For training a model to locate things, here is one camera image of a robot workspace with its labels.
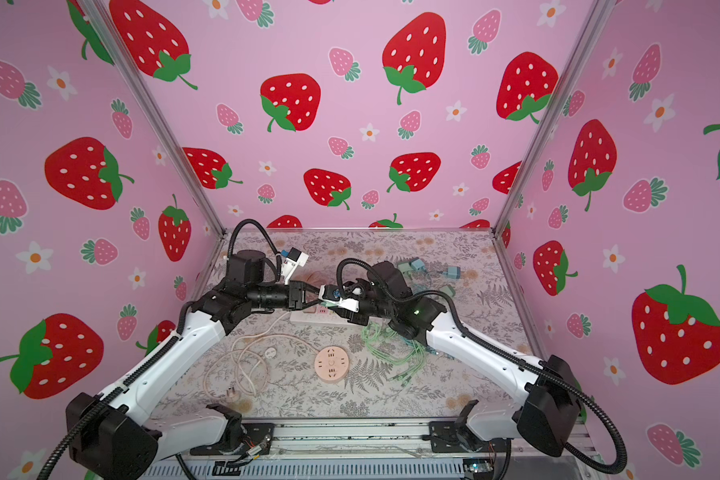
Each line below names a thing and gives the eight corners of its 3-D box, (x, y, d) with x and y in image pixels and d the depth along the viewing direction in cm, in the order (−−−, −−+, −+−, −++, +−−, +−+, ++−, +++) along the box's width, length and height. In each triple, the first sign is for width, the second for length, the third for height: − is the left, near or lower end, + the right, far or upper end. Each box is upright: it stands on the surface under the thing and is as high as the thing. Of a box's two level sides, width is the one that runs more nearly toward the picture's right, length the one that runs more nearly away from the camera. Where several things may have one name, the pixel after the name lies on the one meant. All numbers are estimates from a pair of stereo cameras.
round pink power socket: (313, 382, 85) (312, 379, 83) (317, 350, 91) (316, 346, 89) (348, 382, 85) (347, 379, 83) (350, 350, 91) (349, 346, 89)
